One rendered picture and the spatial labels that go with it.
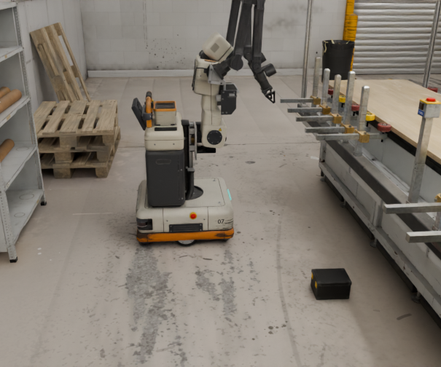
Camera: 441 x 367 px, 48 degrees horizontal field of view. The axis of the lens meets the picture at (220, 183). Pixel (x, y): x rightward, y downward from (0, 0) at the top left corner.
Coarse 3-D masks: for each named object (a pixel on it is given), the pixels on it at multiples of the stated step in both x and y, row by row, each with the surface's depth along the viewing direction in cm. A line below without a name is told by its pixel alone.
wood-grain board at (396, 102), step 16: (368, 80) 427; (384, 80) 427; (400, 80) 428; (384, 96) 370; (400, 96) 370; (416, 96) 371; (432, 96) 371; (368, 112) 330; (384, 112) 326; (400, 112) 326; (416, 112) 327; (400, 128) 292; (416, 128) 292; (432, 128) 292; (416, 144) 267; (432, 144) 264
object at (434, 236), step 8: (408, 232) 181; (416, 232) 181; (424, 232) 181; (432, 232) 181; (440, 232) 181; (408, 240) 180; (416, 240) 179; (424, 240) 180; (432, 240) 180; (440, 240) 181
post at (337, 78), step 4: (336, 76) 336; (340, 76) 336; (336, 80) 337; (340, 80) 337; (336, 84) 338; (336, 88) 339; (336, 92) 340; (336, 96) 341; (332, 100) 345; (336, 100) 342; (332, 104) 345; (336, 104) 343; (332, 108) 345; (336, 108) 345; (332, 112) 346; (336, 112) 346; (332, 124) 349
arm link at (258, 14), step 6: (258, 0) 284; (264, 0) 284; (258, 6) 285; (258, 12) 289; (258, 18) 291; (258, 24) 292; (258, 30) 293; (252, 36) 297; (258, 36) 295; (252, 42) 298; (258, 42) 296; (252, 48) 298; (258, 48) 297; (252, 54) 299; (258, 54) 298; (252, 60) 299; (258, 60) 300; (252, 66) 301
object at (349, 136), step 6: (318, 138) 294; (324, 138) 295; (330, 138) 295; (336, 138) 295; (342, 138) 296; (348, 138) 296; (354, 138) 297; (372, 138) 298; (378, 138) 298; (384, 138) 298
